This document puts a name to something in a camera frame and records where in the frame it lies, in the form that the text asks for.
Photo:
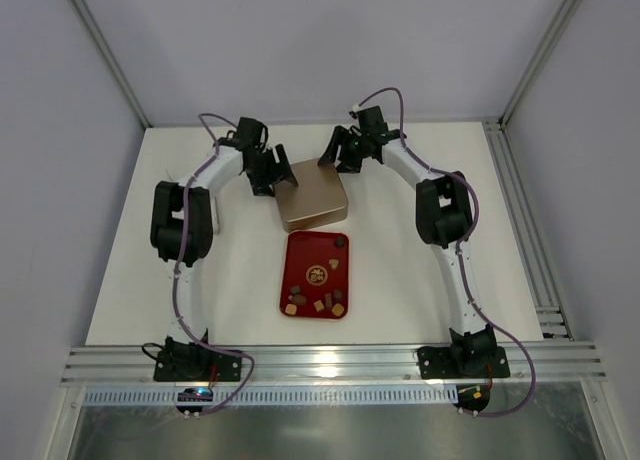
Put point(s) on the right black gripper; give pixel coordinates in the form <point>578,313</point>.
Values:
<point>347,150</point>

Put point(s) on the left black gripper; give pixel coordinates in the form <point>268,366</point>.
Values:
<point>266,171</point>

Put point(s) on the gold tin lid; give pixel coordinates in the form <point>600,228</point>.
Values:
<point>320,187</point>

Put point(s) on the gold tin box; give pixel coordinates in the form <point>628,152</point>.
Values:
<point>307,219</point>

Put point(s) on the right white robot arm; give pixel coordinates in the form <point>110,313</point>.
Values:
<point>444,221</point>

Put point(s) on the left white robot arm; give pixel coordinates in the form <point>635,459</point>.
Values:
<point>182,232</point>

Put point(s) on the red rectangular tray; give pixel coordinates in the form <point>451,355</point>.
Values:
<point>306,264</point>

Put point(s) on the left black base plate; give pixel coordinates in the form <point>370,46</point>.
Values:
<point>196,364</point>

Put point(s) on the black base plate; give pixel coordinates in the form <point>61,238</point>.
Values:
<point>196,364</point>
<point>453,362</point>

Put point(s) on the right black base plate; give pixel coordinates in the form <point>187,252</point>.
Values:
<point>453,362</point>

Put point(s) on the slotted cable duct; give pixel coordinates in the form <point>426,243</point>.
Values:
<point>273,395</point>

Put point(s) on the aluminium front rail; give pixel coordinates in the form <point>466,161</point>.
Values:
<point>553,361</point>

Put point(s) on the aluminium rail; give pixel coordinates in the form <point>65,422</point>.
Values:
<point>537,266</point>
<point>553,361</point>

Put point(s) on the aluminium right side rail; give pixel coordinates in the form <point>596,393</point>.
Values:
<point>537,266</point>

